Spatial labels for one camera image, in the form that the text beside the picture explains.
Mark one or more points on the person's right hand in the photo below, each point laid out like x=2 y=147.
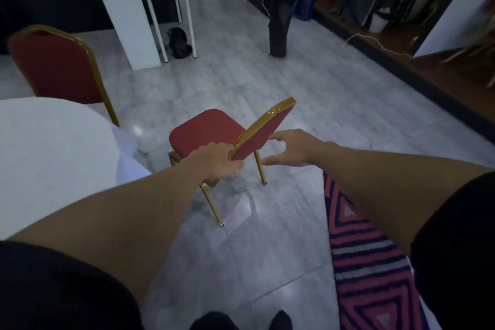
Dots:
x=296 y=147

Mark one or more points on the person's left hand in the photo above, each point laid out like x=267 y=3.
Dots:
x=212 y=161

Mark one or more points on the person's left thumb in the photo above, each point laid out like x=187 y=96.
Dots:
x=234 y=167

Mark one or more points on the person's right thumb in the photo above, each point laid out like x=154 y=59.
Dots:
x=276 y=158

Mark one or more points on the red gold-framed banquet chair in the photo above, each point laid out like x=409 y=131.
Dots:
x=216 y=132
x=58 y=66

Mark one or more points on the person's left forearm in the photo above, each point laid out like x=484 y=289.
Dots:
x=127 y=210

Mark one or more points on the person's right forearm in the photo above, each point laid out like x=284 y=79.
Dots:
x=390 y=186

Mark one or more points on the black backpack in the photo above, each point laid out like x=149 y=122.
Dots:
x=179 y=43

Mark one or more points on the pink navy patterned rug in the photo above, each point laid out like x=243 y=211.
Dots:
x=367 y=264

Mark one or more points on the person's black shoe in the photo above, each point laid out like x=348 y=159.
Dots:
x=281 y=321
x=212 y=321

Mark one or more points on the blue bag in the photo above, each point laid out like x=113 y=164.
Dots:
x=305 y=3

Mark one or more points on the white bucket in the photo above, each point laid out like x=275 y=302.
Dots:
x=379 y=21

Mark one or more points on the white tablecloth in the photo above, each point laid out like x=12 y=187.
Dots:
x=54 y=159

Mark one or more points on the person's black right sleeve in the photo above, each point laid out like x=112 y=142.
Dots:
x=460 y=252

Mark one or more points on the person's black sleeve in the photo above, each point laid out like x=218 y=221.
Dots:
x=460 y=252
x=65 y=287

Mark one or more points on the person's black left sleeve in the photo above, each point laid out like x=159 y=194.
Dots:
x=65 y=287

